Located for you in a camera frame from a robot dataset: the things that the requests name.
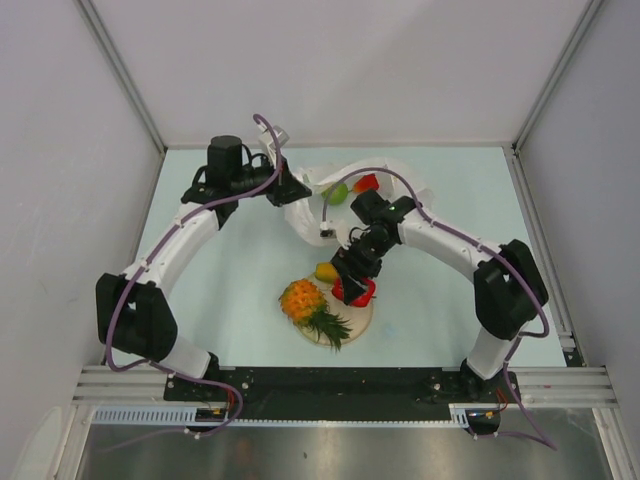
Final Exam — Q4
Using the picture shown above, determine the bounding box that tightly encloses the white cable duct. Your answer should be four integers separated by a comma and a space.
92, 404, 500, 430

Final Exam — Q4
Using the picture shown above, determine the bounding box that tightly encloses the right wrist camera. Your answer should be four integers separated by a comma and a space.
319, 220, 350, 246

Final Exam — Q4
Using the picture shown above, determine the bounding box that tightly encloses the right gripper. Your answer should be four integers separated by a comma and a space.
330, 231, 395, 305

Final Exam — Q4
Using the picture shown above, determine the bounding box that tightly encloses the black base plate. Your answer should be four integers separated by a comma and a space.
163, 364, 522, 434

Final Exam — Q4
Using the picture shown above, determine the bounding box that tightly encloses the fake pineapple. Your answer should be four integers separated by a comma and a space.
278, 279, 348, 351

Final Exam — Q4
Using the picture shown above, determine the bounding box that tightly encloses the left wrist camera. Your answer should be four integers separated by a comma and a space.
258, 124, 289, 167

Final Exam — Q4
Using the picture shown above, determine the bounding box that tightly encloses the beige ceramic plate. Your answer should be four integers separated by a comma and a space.
298, 292, 375, 348

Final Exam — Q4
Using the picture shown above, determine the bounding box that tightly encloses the fake green apple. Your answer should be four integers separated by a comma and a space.
322, 183, 349, 206

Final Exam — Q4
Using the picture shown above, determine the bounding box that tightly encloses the fake mango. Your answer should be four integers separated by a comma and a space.
314, 262, 339, 284

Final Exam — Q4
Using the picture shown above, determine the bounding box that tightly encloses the aluminium frame rail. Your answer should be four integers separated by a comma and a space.
503, 144, 639, 479

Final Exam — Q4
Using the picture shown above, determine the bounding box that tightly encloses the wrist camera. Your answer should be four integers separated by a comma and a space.
258, 124, 289, 167
319, 220, 350, 246

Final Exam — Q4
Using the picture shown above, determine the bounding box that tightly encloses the white plastic bag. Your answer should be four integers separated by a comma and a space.
284, 157, 434, 247

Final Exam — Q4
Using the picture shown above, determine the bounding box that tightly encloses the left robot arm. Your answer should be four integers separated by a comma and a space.
96, 127, 311, 400

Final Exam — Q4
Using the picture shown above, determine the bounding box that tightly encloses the fake red bell pepper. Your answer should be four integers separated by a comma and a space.
331, 279, 376, 308

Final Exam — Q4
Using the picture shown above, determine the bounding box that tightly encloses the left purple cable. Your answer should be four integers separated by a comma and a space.
105, 113, 286, 444

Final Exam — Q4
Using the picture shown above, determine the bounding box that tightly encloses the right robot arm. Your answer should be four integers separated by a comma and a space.
331, 190, 550, 401

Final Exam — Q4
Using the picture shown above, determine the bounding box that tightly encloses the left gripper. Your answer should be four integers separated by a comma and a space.
231, 153, 311, 208

